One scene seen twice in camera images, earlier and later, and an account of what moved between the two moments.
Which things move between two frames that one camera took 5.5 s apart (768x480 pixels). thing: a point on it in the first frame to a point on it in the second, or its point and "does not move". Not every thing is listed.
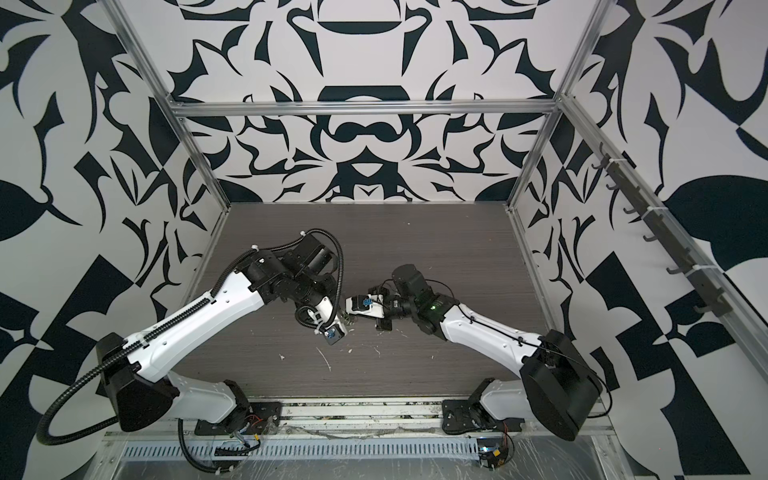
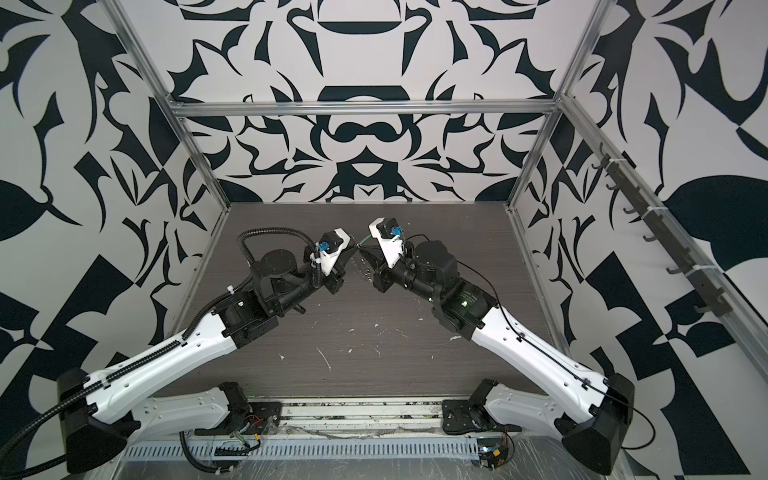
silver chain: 348,319 to 360,266
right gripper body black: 397,308 to 391,275
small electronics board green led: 492,452 does not move
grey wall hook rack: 714,299 does not move
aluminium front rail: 373,418 does not move
